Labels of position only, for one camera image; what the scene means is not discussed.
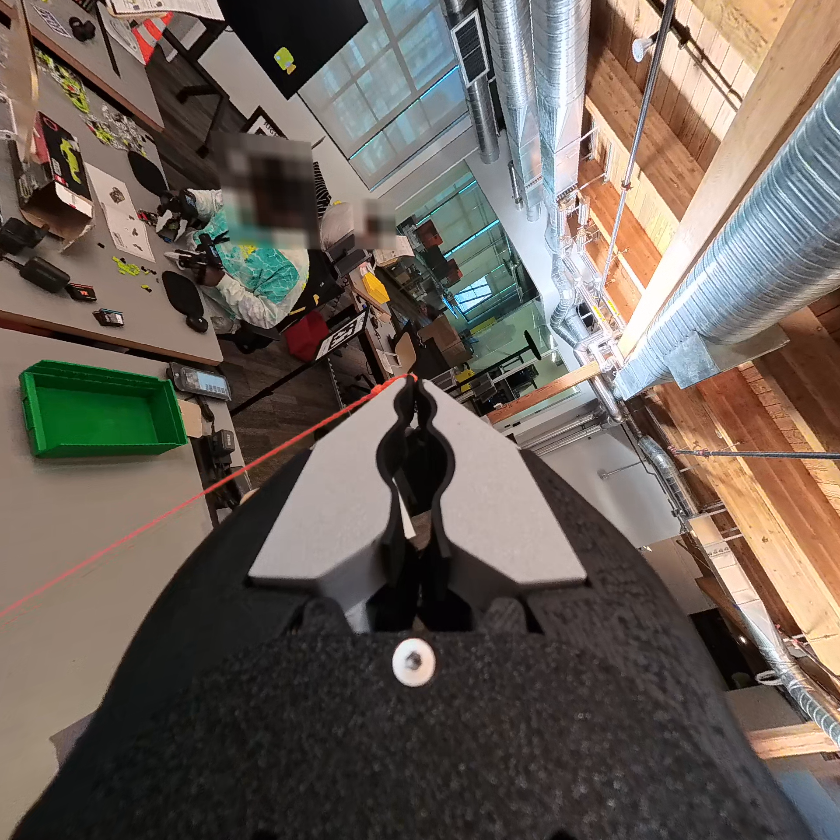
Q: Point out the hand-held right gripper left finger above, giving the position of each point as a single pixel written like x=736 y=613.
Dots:
x=328 y=512

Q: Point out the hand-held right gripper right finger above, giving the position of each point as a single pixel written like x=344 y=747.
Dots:
x=508 y=518

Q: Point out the black power adapter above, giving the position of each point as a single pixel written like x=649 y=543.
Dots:
x=223 y=441

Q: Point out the brown cardboard sheet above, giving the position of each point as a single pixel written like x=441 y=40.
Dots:
x=190 y=417

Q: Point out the black white tag sign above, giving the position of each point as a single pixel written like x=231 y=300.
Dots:
x=342 y=336

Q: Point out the red bag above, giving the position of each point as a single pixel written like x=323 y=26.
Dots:
x=307 y=336

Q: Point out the black round-top floor lamp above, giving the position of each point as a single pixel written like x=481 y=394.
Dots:
x=531 y=342

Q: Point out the black tablet phone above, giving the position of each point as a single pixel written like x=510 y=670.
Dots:
x=200 y=382

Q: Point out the black computer mouse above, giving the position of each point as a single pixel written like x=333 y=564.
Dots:
x=197 y=324

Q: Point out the yellow plastic bin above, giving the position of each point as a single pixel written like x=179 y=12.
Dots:
x=375 y=287

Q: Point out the green plastic bin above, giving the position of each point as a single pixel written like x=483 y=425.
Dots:
x=98 y=420

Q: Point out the grey table with wooden edge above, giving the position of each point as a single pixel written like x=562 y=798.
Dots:
x=151 y=328
x=98 y=65

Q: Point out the black oval pad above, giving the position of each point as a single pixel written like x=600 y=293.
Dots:
x=148 y=172
x=182 y=294

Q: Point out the small black box blue label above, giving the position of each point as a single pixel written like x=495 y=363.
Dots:
x=108 y=317

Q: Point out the lime toy brick pieces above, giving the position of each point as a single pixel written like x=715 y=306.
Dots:
x=128 y=268

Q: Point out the small black box red label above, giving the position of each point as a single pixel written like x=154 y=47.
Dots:
x=81 y=292

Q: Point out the black rounded device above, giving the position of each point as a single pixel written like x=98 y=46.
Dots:
x=44 y=274

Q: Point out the white instruction sheet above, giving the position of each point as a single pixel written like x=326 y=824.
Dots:
x=118 y=203

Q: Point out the black white sign board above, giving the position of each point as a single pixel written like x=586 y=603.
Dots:
x=266 y=123

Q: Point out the grey sprinkler pipe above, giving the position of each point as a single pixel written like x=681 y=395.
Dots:
x=640 y=131

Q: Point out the black boxy device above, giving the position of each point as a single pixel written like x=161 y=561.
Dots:
x=19 y=236

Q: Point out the large grid window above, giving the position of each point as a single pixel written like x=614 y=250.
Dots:
x=387 y=98

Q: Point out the open cardboard box black print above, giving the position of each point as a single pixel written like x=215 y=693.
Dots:
x=59 y=190

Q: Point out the black ceiling grille panel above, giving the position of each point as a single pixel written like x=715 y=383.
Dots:
x=470 y=46

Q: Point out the black monitor screen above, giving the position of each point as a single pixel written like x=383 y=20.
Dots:
x=289 y=39

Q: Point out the orange traffic cone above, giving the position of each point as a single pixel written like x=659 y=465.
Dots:
x=152 y=36

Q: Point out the white paper sheet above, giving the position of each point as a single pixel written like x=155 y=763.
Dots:
x=170 y=8

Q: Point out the silver ventilation duct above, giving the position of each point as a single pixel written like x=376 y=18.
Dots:
x=754 y=262
x=538 y=85

